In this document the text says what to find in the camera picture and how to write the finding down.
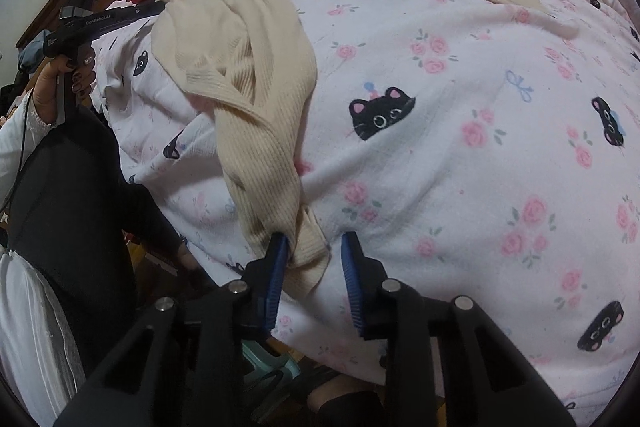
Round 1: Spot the person's left hand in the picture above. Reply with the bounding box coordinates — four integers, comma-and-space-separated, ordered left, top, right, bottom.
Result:
34, 46, 97, 124

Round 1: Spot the green slipper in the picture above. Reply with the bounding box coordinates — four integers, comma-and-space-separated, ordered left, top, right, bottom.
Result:
240, 339, 303, 400

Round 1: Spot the person's left forearm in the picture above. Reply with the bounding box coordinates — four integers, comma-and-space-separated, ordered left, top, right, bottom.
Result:
0, 94, 55, 188

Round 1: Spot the cream ribbed sweater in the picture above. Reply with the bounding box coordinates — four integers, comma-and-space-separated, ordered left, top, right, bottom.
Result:
150, 0, 576, 298

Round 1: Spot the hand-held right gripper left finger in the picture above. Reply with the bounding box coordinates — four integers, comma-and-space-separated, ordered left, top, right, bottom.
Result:
52, 232, 291, 427

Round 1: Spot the black cable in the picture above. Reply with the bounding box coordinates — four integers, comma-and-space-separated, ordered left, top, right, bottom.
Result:
7, 87, 36, 228

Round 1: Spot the blue-grey cloth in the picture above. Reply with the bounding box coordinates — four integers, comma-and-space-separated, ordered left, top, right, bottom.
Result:
15, 32, 48, 73

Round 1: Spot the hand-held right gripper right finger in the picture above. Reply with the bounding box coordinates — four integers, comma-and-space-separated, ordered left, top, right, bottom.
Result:
340, 231, 576, 427

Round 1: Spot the cat print bed sheet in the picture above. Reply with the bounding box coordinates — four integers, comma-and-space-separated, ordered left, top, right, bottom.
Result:
90, 0, 640, 427

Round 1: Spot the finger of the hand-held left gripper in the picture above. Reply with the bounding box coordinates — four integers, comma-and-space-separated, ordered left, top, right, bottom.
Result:
127, 0, 167, 27

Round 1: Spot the person's white skirt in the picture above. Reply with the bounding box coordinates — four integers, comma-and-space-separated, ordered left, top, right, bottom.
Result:
0, 244, 86, 425

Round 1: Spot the person's black top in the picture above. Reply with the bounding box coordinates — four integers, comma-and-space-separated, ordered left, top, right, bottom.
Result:
0, 104, 186, 378

